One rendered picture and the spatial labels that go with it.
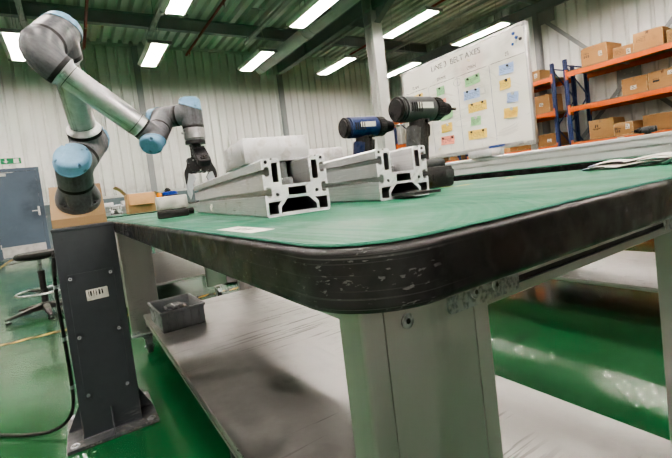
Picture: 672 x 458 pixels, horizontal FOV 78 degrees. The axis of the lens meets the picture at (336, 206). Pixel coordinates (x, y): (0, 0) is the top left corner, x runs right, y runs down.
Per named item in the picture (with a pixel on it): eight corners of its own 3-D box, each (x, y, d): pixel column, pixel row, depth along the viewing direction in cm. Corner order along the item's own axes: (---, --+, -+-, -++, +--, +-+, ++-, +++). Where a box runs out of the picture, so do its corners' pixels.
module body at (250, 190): (197, 212, 131) (193, 186, 131) (229, 208, 136) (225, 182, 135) (267, 218, 59) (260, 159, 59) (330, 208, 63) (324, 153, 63)
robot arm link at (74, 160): (50, 189, 146) (43, 159, 137) (66, 165, 156) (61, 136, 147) (87, 195, 149) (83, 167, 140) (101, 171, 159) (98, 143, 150)
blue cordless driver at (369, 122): (343, 195, 120) (334, 120, 119) (398, 188, 129) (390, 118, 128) (357, 195, 113) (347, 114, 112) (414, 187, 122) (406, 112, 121)
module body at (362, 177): (255, 204, 140) (252, 179, 139) (284, 201, 144) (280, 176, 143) (380, 201, 67) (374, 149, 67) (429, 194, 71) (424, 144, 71)
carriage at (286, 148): (227, 186, 79) (223, 151, 79) (282, 180, 84) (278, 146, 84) (247, 181, 65) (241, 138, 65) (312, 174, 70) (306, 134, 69)
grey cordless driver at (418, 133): (393, 192, 99) (382, 100, 98) (451, 184, 109) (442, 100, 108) (415, 191, 92) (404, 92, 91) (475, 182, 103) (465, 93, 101)
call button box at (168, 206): (157, 218, 119) (154, 197, 119) (192, 214, 123) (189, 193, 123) (158, 219, 112) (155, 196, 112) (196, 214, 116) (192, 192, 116)
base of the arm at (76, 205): (57, 217, 150) (53, 198, 144) (52, 189, 158) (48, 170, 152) (104, 210, 159) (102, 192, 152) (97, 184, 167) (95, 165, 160)
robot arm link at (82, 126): (67, 169, 155) (14, 21, 118) (83, 145, 166) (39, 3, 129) (101, 172, 157) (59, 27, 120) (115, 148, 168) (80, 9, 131)
